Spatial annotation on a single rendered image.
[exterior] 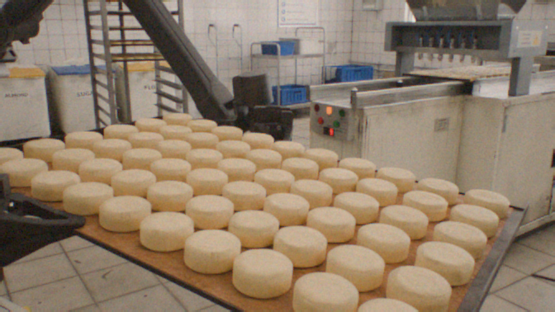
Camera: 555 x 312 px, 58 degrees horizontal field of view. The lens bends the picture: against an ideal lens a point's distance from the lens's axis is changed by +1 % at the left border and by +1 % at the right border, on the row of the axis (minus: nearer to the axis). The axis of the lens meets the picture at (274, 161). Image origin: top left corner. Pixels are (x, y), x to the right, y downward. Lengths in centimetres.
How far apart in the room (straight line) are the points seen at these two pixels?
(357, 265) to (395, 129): 181
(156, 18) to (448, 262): 74
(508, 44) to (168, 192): 209
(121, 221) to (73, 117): 478
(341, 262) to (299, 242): 5
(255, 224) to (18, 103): 473
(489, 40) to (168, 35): 188
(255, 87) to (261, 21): 587
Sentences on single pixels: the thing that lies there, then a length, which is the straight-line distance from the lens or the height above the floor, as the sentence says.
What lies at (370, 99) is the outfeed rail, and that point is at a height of 87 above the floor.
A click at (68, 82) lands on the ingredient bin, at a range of 521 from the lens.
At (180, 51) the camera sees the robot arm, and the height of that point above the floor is 112.
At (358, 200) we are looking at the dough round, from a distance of 57.
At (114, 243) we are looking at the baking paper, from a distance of 50.
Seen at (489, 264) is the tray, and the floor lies 95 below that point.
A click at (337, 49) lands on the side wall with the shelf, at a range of 759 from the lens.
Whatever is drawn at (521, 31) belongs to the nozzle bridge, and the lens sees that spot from 255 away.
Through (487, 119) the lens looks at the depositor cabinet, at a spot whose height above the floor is 74.
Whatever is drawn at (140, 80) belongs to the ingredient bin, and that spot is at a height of 60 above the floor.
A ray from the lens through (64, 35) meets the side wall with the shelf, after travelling 585.
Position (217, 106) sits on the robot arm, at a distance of 97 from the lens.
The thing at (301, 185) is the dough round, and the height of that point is 99.
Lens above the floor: 117
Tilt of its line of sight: 16 degrees down
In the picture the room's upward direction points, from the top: straight up
